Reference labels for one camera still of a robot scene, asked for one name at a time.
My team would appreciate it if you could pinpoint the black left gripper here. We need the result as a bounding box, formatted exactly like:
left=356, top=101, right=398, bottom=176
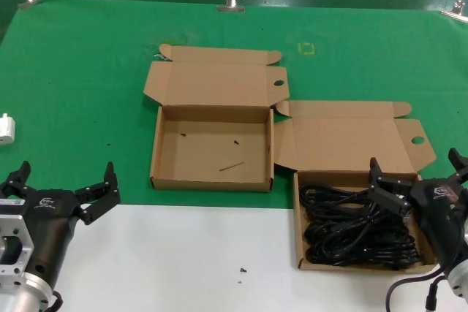
left=0, top=160, right=121, bottom=287

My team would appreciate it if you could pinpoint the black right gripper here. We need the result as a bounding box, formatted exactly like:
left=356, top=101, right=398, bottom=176
left=368, top=147, right=468, bottom=269

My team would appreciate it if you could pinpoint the open brown cardboard box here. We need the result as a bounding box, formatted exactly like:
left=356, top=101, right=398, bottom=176
left=142, top=43, right=291, bottom=193
left=273, top=99, right=439, bottom=272

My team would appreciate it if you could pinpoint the white power adapter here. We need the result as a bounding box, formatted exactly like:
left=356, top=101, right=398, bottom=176
left=0, top=113, right=18, bottom=147

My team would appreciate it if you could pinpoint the green cloth table mat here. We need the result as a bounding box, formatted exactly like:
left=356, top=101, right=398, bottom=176
left=0, top=0, right=468, bottom=214

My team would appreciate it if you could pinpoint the thin brown stick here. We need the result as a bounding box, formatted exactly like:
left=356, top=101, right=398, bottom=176
left=219, top=160, right=245, bottom=172

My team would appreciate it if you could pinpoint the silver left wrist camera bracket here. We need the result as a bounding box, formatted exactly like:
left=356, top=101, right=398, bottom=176
left=0, top=213, right=36, bottom=276

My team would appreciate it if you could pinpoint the grey right arm cable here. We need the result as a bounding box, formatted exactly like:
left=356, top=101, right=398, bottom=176
left=383, top=266, right=449, bottom=312

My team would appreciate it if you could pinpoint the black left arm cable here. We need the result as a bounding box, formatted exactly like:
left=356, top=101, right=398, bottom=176
left=45, top=289, right=64, bottom=312

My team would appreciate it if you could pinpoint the right arm cable with connector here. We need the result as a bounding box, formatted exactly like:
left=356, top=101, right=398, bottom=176
left=425, top=278, right=445, bottom=312

